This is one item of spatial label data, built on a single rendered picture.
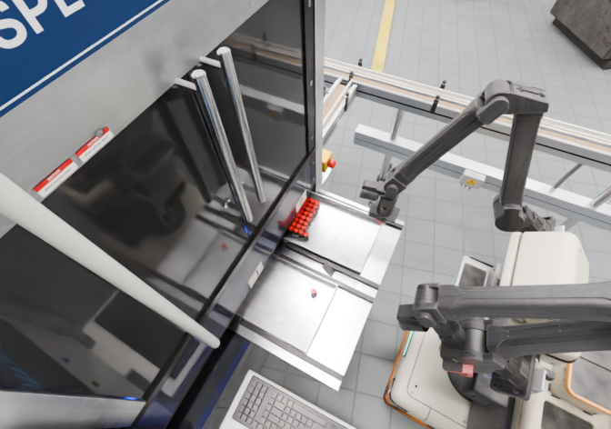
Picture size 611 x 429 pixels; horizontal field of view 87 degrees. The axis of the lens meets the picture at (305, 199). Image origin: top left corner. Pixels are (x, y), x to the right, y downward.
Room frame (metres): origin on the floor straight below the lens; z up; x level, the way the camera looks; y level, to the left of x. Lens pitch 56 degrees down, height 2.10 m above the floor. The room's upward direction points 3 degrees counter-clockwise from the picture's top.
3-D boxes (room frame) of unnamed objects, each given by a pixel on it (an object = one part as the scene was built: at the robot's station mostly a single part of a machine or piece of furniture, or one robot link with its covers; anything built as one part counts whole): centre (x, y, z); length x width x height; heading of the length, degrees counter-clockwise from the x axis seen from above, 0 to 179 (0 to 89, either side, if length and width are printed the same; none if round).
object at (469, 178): (1.14, -1.02, 0.50); 0.12 x 0.05 x 0.09; 60
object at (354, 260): (0.64, -0.11, 0.90); 0.34 x 0.26 x 0.04; 61
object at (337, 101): (1.26, -0.10, 0.92); 0.69 x 0.15 x 0.16; 150
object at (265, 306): (0.37, 0.11, 0.90); 0.34 x 0.26 x 0.04; 60
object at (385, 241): (0.48, -0.04, 0.87); 0.70 x 0.48 x 0.02; 150
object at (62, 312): (0.25, 0.29, 1.51); 0.47 x 0.01 x 0.59; 150
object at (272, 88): (0.65, 0.07, 1.51); 0.43 x 0.01 x 0.59; 150
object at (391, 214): (0.61, -0.29, 1.10); 0.10 x 0.07 x 0.07; 60
